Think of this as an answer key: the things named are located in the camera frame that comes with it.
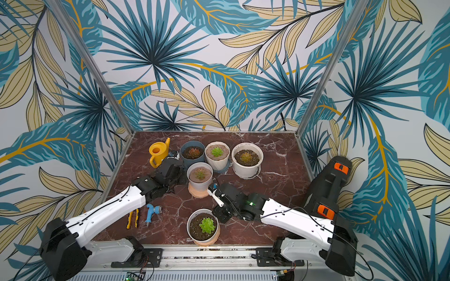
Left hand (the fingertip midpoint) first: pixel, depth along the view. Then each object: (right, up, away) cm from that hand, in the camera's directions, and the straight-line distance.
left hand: (182, 173), depth 81 cm
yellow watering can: (-16, +10, +14) cm, 24 cm away
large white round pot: (+31, +6, +12) cm, 34 cm away
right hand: (+16, -14, -7) cm, 22 cm away
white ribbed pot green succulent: (+15, +8, +14) cm, 22 cm away
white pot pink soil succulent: (+7, -2, +6) cm, 10 cm away
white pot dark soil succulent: (+11, -20, -11) cm, 25 cm away
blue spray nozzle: (-13, -18, +2) cm, 22 cm away
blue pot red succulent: (+2, +10, +14) cm, 17 cm away
